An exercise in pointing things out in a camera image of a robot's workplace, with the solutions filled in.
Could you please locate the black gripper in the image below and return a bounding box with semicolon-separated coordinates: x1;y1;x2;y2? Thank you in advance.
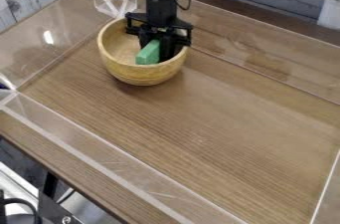
126;0;192;62

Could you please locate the green rectangular block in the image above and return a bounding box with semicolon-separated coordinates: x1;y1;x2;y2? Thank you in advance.
136;40;162;65

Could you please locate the brown wooden bowl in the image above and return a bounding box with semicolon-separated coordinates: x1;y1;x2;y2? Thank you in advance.
98;18;188;86

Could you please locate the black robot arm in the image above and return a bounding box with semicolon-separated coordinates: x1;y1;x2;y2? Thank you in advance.
126;0;194;62

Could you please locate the white cylindrical container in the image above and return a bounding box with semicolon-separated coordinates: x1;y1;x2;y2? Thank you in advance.
318;0;340;30

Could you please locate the black table leg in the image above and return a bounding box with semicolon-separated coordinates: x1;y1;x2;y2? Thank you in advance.
43;172;59;198

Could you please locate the clear acrylic tray wall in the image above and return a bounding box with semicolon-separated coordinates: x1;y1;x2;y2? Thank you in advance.
0;0;340;224

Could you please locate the black metal bracket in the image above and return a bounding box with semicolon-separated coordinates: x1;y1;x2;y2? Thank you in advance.
38;192;84;224

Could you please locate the black cable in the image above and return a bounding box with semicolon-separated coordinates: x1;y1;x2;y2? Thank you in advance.
0;197;43;224

